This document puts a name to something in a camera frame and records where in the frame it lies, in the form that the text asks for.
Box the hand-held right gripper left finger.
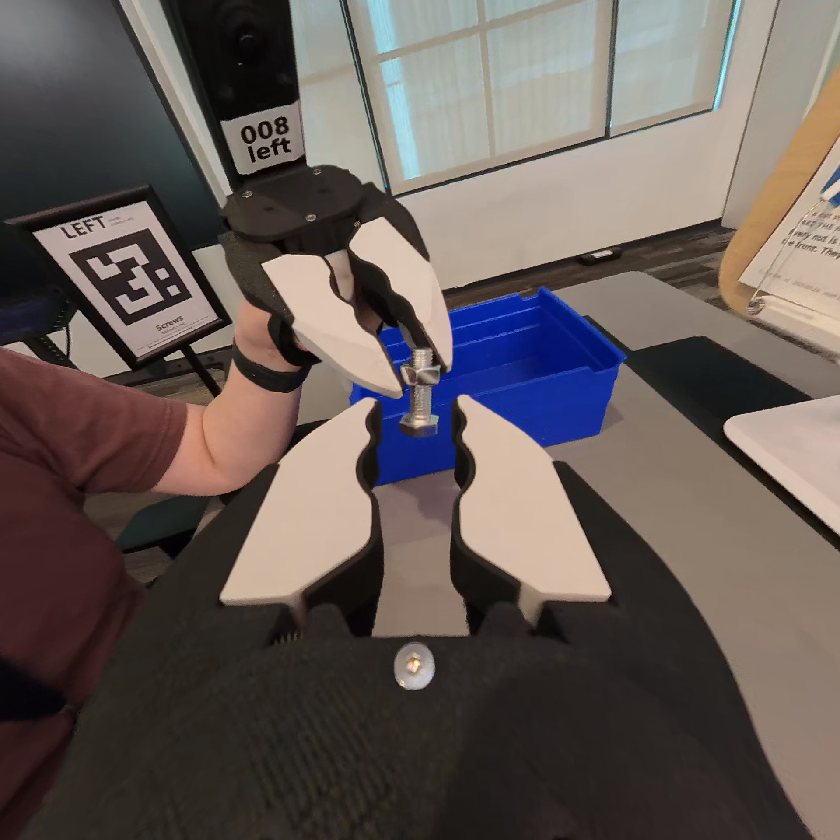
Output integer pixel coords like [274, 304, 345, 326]
[220, 397, 383, 626]

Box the black laptop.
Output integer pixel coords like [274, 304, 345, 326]
[0, 289, 74, 349]

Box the large dark wall screen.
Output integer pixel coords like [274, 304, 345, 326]
[0, 0, 227, 224]

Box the rounded wooden board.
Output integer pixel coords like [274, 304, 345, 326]
[718, 75, 840, 322]

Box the large paned window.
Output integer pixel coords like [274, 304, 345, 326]
[341, 0, 742, 194]

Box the person's left hand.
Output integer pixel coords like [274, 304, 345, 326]
[233, 295, 311, 377]

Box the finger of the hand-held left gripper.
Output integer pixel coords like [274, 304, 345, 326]
[261, 249, 405, 399]
[348, 218, 455, 373]

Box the person's left forearm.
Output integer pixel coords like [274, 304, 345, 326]
[79, 381, 309, 496]

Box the blue divided parts bin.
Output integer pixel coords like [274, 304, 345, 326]
[350, 285, 627, 488]

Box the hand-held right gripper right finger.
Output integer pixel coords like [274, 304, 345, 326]
[451, 394, 614, 624]

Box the silver hex bolt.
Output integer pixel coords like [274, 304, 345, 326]
[398, 346, 444, 438]

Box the black shoulder strap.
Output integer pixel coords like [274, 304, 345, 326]
[0, 659, 70, 726]

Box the black wristband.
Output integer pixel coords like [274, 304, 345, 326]
[231, 341, 312, 395]

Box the framed code sign on legs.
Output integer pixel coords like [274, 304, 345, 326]
[7, 185, 234, 398]

